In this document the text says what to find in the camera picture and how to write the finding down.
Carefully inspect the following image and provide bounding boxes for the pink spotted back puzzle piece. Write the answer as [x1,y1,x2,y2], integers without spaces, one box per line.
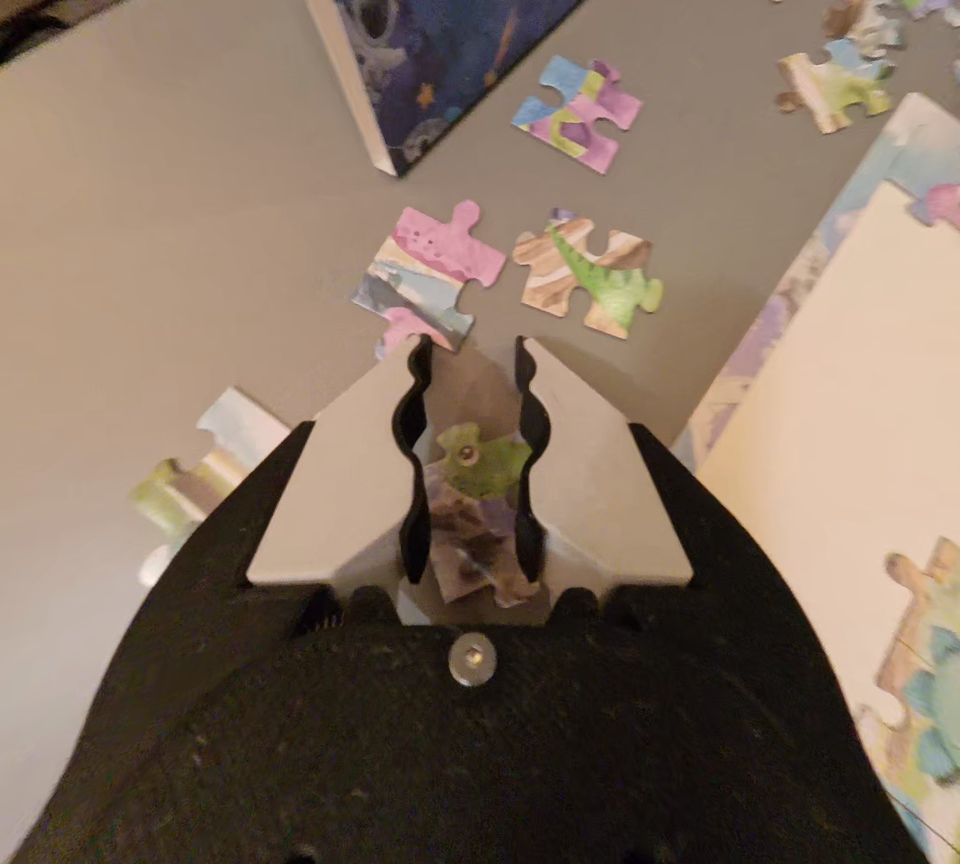
[351,199,509,360]

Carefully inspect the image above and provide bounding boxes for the joined green dinosaur puzzle pieces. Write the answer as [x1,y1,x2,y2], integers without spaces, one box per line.
[858,538,960,805]

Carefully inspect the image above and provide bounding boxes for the jigsaw puzzle pieces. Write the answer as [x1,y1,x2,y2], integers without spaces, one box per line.
[129,0,960,586]

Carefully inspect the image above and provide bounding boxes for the green dinosaur face puzzle piece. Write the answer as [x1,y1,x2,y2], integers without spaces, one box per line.
[423,422,543,608]

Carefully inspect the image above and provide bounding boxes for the animal picture board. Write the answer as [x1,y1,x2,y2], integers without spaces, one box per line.
[271,0,685,177]

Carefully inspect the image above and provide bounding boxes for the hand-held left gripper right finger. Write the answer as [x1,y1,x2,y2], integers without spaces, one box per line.
[513,337,693,606]

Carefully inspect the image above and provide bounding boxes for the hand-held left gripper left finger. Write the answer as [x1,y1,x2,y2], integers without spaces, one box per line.
[247,335,435,606]

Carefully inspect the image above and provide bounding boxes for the pink dinosaur head puzzle piece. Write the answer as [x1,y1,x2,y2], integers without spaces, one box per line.
[909,183,960,231]

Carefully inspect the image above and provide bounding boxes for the white puzzle tray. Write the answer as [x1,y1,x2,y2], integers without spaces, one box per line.
[669,92,960,864]

